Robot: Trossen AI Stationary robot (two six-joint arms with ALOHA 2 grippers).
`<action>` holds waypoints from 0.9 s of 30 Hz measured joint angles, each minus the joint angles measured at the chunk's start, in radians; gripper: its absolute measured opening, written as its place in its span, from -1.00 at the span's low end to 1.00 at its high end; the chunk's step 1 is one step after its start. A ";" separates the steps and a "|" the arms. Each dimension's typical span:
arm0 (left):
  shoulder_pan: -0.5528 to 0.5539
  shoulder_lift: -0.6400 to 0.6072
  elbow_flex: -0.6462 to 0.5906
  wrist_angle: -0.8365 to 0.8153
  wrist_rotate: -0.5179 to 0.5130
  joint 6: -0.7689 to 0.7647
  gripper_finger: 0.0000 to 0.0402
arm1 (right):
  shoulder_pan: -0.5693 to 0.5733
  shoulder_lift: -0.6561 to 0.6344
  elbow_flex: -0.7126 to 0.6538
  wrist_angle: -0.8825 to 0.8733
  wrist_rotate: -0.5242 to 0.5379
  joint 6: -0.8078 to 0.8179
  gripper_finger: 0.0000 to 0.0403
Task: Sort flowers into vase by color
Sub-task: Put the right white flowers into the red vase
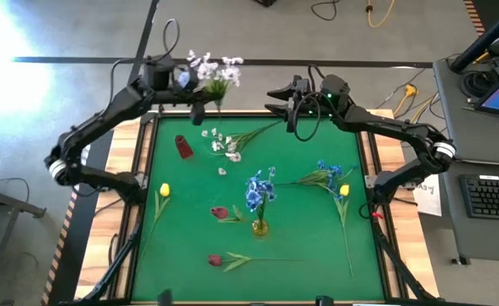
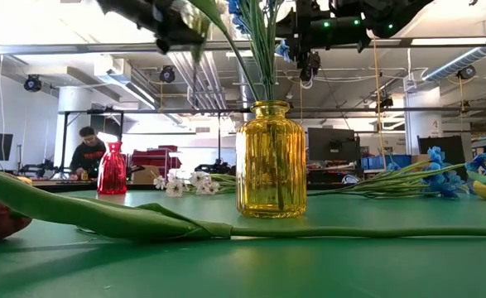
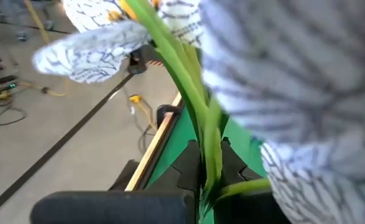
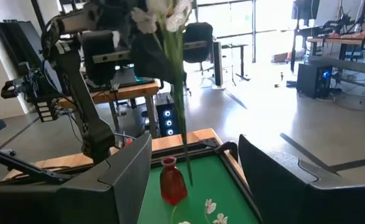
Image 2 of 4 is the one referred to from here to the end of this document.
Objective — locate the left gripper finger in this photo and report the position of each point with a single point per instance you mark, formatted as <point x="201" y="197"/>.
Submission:
<point x="180" y="33"/>

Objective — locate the red artificial tulip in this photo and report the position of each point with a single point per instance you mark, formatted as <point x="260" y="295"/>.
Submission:
<point x="102" y="215"/>
<point x="213" y="12"/>

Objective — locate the blue artificial hydrangea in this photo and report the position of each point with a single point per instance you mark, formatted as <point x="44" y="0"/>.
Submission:
<point x="263" y="62"/>

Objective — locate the white artificial flower spray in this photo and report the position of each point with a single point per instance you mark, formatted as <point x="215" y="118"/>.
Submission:
<point x="174" y="187"/>

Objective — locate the small blue flower spray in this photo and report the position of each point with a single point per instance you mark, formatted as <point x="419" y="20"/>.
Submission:
<point x="443" y="182"/>

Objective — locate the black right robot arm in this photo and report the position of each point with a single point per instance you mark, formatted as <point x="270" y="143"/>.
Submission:
<point x="396" y="16"/>

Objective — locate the background black robot arm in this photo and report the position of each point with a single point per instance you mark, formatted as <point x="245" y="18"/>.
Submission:
<point x="215" y="167"/>

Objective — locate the yellow ribbed glass vase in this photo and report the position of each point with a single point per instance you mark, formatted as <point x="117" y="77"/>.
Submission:
<point x="271" y="165"/>

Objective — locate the red ribbed glass vase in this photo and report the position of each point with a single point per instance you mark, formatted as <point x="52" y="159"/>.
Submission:
<point x="112" y="174"/>

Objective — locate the red storage cart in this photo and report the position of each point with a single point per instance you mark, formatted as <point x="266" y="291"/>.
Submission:
<point x="155" y="159"/>

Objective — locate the blue storage bins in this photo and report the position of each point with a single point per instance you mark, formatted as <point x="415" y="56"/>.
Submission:
<point x="375" y="162"/>

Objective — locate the cardboard box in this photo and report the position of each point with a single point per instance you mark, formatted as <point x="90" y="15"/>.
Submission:
<point x="145" y="176"/>

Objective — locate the person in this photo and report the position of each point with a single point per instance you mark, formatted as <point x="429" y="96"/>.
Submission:
<point x="87" y="157"/>

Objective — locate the green table mat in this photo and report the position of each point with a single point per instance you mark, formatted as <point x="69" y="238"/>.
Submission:
<point x="242" y="269"/>

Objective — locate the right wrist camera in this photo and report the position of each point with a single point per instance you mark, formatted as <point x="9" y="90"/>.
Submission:
<point x="311" y="66"/>

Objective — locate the black ceiling camera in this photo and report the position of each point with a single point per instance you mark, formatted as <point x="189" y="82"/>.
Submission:
<point x="467" y="72"/>
<point x="167" y="74"/>
<point x="32" y="83"/>

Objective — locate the black background rig frame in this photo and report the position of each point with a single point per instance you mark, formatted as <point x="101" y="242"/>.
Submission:
<point x="184" y="111"/>

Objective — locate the silver ventilation duct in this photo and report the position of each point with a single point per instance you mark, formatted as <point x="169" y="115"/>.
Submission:
<point x="453" y="64"/>

